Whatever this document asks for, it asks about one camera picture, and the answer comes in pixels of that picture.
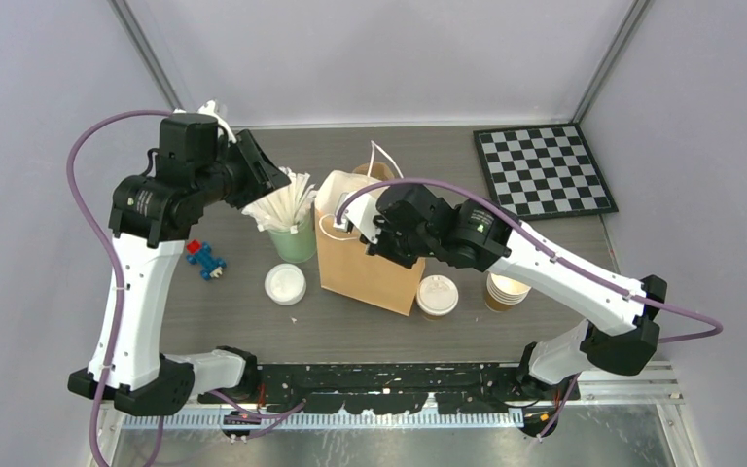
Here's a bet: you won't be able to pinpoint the green straw holder cup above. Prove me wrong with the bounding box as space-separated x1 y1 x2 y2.
267 216 316 264

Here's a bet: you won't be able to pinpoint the black white checkerboard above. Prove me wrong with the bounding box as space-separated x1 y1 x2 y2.
473 124 619 222

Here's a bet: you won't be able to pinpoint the brown paper takeout bag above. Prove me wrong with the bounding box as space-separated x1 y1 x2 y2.
313 142 426 316

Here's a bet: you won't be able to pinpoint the white paper straw bundle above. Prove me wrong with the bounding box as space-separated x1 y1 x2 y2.
241 167 316 234

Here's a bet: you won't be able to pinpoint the white cup lid stack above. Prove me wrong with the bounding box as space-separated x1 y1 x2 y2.
264 263 306 306

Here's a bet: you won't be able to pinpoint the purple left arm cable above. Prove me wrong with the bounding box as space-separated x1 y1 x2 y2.
65 108 307 467

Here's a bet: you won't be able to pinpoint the stacked paper coffee cups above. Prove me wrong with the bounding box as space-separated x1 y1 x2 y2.
483 273 532 312

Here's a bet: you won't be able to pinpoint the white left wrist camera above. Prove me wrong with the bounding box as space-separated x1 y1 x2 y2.
166 99 238 144

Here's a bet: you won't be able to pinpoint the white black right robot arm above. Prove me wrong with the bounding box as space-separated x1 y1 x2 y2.
340 184 666 400

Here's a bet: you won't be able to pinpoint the white plastic cup lid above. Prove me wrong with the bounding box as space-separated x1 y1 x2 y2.
415 274 459 311

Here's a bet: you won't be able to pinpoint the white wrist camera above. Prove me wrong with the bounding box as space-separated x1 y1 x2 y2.
333 192 381 244
166 99 238 144

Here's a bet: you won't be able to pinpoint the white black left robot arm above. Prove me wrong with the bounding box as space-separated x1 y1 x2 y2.
67 106 289 416

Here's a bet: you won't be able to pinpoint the red blue toy car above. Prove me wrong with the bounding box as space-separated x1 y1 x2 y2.
185 240 227 281

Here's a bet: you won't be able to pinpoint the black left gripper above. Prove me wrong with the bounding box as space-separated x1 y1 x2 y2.
196 128 290 208

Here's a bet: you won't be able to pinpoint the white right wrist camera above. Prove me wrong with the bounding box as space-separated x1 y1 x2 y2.
333 192 381 244

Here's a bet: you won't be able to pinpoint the brown cardboard cup carrier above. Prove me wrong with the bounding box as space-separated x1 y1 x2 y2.
351 162 396 183

